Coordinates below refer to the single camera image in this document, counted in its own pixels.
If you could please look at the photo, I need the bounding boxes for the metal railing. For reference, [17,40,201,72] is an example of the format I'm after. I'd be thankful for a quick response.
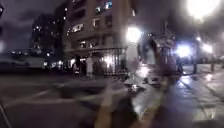
[93,47,130,78]

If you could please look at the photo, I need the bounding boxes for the person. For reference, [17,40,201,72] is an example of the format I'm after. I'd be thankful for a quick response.
[85,55,95,80]

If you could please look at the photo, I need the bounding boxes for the tall brown building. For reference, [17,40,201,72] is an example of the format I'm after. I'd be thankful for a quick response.
[62,0,138,69]

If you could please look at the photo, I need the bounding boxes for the dark building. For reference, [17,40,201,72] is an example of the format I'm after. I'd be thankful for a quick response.
[30,13,66,58]

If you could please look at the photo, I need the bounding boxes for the pole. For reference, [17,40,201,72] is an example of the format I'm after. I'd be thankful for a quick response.
[192,39,199,75]
[210,51,216,73]

